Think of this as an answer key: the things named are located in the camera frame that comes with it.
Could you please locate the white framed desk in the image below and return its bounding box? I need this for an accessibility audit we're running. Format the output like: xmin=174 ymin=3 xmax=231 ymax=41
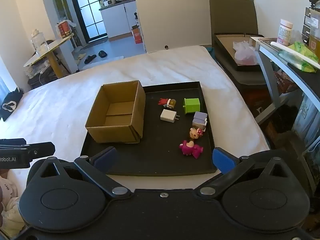
xmin=250 ymin=36 xmax=320 ymax=125

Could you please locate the pink plastic bag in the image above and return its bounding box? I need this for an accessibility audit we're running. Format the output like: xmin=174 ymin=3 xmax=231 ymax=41
xmin=233 ymin=41 xmax=258 ymax=65

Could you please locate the flat box with cardboard liner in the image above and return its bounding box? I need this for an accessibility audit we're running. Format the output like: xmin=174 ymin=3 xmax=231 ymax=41
xmin=212 ymin=32 xmax=264 ymax=72

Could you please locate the black shallow tray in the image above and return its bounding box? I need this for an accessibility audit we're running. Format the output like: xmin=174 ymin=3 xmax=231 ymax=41
xmin=79 ymin=81 xmax=217 ymax=177

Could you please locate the clear glass jar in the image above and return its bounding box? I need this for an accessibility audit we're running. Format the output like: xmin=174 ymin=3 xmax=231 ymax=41
xmin=30 ymin=29 xmax=49 ymax=55

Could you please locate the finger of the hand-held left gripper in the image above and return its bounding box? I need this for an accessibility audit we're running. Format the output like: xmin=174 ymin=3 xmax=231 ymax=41
xmin=0 ymin=138 xmax=55 ymax=160

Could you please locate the grey drawer organizer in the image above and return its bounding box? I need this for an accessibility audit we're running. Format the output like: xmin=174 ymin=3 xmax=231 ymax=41
xmin=301 ymin=7 xmax=320 ymax=47

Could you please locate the green wet wipes pack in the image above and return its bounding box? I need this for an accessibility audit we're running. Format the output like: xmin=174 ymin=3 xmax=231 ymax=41
xmin=278 ymin=41 xmax=320 ymax=73

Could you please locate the olive brown board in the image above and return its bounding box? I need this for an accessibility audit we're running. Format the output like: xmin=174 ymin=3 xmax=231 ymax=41
xmin=209 ymin=0 xmax=259 ymax=48

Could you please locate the orange cardboard box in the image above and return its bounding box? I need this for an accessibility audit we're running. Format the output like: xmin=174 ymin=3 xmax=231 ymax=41
xmin=131 ymin=26 xmax=143 ymax=44

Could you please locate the white mattress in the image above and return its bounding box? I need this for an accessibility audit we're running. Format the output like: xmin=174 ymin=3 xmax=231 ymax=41
xmin=0 ymin=45 xmax=272 ymax=193

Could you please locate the small doll with pink bow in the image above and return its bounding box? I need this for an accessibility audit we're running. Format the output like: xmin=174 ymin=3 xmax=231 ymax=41
xmin=189 ymin=127 xmax=203 ymax=140

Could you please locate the cream printed cloth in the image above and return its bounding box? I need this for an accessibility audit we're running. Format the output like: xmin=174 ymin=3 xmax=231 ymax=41
xmin=0 ymin=169 xmax=25 ymax=238

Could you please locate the white kitchen cabinet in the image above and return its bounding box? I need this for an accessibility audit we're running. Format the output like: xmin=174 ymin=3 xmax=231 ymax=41
xmin=99 ymin=1 xmax=137 ymax=39

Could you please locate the round yellow side table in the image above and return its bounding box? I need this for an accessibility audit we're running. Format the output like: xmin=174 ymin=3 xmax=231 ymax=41
xmin=23 ymin=33 xmax=75 ymax=78

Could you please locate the red and yellow toy figure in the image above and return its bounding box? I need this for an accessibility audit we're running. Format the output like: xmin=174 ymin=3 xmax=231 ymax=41
xmin=158 ymin=98 xmax=177 ymax=109

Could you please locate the black cap with white print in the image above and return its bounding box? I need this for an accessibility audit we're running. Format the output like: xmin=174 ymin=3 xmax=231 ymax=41
xmin=0 ymin=87 xmax=24 ymax=122

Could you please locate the white supplement bottle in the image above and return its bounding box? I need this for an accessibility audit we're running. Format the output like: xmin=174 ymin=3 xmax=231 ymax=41
xmin=278 ymin=19 xmax=293 ymax=46

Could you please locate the red canister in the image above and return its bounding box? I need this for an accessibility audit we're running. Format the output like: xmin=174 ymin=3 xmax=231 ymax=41
xmin=57 ymin=21 xmax=72 ymax=39

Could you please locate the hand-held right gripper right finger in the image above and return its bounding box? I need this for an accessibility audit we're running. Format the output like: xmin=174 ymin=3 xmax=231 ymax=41
xmin=199 ymin=147 xmax=300 ymax=198

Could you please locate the purple cube toy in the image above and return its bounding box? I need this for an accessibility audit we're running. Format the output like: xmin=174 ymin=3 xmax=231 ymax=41
xmin=192 ymin=111 xmax=208 ymax=132

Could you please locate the brown cardboard box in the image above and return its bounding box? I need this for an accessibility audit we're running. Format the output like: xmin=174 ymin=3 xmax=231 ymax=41
xmin=85 ymin=80 xmax=146 ymax=144

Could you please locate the black framed glass door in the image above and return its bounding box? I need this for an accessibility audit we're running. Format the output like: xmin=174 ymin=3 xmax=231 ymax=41
xmin=67 ymin=0 xmax=108 ymax=40

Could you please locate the green cube box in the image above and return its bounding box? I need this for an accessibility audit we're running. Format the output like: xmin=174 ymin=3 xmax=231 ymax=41
xmin=182 ymin=98 xmax=201 ymax=115

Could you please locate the red snack box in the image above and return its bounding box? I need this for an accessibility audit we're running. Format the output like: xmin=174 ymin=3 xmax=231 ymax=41
xmin=274 ymin=71 xmax=299 ymax=94

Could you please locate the white wall charger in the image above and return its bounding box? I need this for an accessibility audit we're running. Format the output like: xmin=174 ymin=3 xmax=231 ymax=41
xmin=160 ymin=109 xmax=180 ymax=123

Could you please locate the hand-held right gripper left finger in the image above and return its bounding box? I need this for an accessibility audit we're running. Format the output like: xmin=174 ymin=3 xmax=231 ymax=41
xmin=26 ymin=147 xmax=132 ymax=198

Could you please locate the magenta toy figure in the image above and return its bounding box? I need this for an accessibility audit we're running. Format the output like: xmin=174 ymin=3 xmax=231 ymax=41
xmin=178 ymin=140 xmax=203 ymax=159

